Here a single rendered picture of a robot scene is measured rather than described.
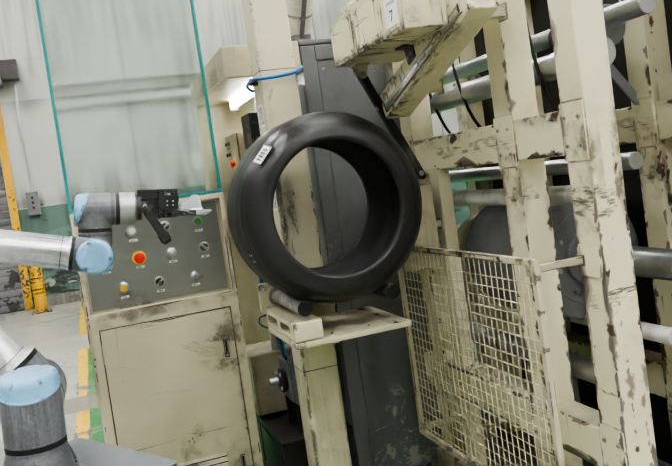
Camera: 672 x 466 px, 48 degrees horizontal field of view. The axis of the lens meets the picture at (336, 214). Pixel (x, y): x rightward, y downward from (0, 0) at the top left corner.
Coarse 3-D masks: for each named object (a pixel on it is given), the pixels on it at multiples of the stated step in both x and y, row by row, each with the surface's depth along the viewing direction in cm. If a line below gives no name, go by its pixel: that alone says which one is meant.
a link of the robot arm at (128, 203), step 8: (120, 192) 213; (128, 192) 214; (120, 200) 210; (128, 200) 211; (136, 200) 213; (120, 208) 209; (128, 208) 210; (136, 208) 212; (120, 216) 210; (128, 216) 211; (136, 216) 213
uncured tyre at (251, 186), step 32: (288, 128) 219; (320, 128) 220; (352, 128) 223; (288, 160) 216; (352, 160) 252; (384, 160) 226; (256, 192) 214; (384, 192) 254; (416, 192) 230; (256, 224) 214; (384, 224) 254; (416, 224) 230; (256, 256) 218; (288, 256) 216; (352, 256) 252; (384, 256) 225; (288, 288) 220; (320, 288) 220; (352, 288) 223
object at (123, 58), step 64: (64, 0) 267; (128, 0) 274; (192, 0) 280; (64, 64) 267; (128, 64) 274; (192, 64) 281; (64, 128) 267; (128, 128) 274; (192, 128) 281; (192, 192) 281
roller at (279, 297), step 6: (276, 294) 247; (282, 294) 242; (288, 294) 238; (276, 300) 246; (282, 300) 238; (288, 300) 232; (294, 300) 227; (300, 300) 224; (288, 306) 231; (294, 306) 224; (300, 306) 220; (306, 306) 221; (300, 312) 220; (306, 312) 221
